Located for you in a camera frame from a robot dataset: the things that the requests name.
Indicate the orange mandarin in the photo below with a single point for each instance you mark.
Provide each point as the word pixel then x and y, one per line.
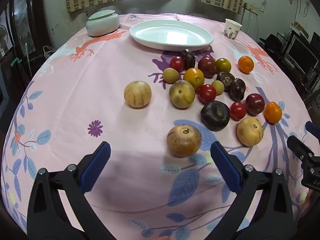
pixel 273 112
pixel 245 64

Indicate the printed paper cup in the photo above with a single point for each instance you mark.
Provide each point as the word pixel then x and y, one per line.
pixel 232 28

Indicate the clear plastic bag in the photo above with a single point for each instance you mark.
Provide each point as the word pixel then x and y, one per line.
pixel 48 51

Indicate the striped yellow pepino melon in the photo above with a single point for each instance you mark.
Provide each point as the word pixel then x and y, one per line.
pixel 184 141
pixel 182 93
pixel 250 131
pixel 137 94

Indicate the dark wooden mirror cabinet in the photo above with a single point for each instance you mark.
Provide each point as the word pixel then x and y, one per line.
pixel 25 17

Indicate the pink printed tablecloth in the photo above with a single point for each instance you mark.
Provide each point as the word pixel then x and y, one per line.
pixel 87 105

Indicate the dark red tomato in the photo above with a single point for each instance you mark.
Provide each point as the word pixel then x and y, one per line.
pixel 207 66

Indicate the white oval plate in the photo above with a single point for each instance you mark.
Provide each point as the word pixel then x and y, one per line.
pixel 171 35

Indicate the white wall socket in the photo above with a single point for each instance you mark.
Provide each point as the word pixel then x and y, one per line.
pixel 252 8

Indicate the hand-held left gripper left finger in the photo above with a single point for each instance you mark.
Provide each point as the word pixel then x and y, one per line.
pixel 97 167

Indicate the large dark water chestnut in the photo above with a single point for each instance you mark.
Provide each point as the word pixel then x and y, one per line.
pixel 215 115

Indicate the orange tomato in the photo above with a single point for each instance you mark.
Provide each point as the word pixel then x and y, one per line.
pixel 194 78

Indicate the red cherry tomato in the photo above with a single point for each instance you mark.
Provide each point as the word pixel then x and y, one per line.
pixel 207 93
pixel 238 110
pixel 177 63

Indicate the small yellow longan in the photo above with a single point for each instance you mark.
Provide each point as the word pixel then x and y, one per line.
pixel 218 87
pixel 170 75

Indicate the pale green lidded jar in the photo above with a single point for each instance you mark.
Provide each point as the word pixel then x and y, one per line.
pixel 102 23

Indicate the black computer monitor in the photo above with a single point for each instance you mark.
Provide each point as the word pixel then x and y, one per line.
pixel 301 52

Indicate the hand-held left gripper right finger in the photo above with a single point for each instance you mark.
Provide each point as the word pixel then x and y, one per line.
pixel 226 167

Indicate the small dark water chestnut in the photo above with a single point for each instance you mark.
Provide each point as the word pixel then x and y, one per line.
pixel 237 88
pixel 225 80
pixel 188 58

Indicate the dark red plum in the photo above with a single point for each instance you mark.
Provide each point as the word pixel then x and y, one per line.
pixel 255 104

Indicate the yellow green tomato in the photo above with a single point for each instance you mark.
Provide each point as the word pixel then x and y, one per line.
pixel 223 65

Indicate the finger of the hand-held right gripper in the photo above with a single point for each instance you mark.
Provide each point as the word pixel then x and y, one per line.
pixel 312 128
pixel 300 147

